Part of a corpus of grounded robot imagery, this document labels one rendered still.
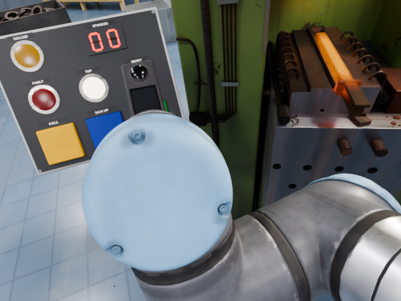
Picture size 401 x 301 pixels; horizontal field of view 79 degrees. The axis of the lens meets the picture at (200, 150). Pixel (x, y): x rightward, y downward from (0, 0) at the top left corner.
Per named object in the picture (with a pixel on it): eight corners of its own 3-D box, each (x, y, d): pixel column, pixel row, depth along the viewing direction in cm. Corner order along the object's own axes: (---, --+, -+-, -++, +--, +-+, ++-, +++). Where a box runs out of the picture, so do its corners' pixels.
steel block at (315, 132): (372, 226, 86) (448, 129, 55) (262, 217, 93) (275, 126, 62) (335, 127, 125) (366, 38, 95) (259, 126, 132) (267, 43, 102)
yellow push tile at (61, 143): (84, 156, 52) (72, 122, 51) (48, 165, 51) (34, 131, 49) (86, 154, 54) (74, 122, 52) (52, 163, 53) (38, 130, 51)
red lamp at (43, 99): (55, 112, 49) (43, 94, 46) (36, 112, 50) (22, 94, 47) (64, 104, 51) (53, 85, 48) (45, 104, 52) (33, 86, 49)
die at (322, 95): (369, 113, 62) (382, 83, 56) (287, 113, 66) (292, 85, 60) (331, 48, 92) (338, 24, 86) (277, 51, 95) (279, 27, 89)
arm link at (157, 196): (114, 310, 14) (34, 153, 12) (132, 214, 26) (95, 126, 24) (260, 250, 15) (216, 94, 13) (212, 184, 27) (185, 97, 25)
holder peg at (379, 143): (385, 157, 59) (390, 149, 57) (373, 157, 59) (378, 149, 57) (379, 146, 62) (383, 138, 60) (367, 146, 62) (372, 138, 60)
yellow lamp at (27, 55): (39, 70, 47) (25, 47, 44) (18, 70, 48) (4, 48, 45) (48, 63, 49) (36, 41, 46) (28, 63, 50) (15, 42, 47)
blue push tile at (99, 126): (130, 144, 53) (120, 111, 51) (96, 152, 53) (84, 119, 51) (131, 142, 55) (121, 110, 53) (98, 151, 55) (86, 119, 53)
